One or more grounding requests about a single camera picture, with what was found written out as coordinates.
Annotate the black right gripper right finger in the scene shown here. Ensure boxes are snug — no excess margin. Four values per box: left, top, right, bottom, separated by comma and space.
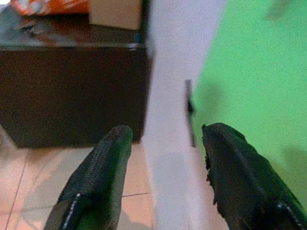
201, 122, 307, 230

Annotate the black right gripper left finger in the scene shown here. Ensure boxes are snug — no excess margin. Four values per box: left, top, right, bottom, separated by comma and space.
44, 125, 133, 230

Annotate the dark brown wooden cabinet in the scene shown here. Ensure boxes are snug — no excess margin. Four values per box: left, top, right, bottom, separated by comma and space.
0, 14, 154, 149

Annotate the beige cardboard box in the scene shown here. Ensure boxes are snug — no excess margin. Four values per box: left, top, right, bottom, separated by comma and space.
88, 0, 142, 31

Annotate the orange patterned bag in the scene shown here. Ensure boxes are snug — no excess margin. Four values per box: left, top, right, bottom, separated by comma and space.
11, 0, 91, 16

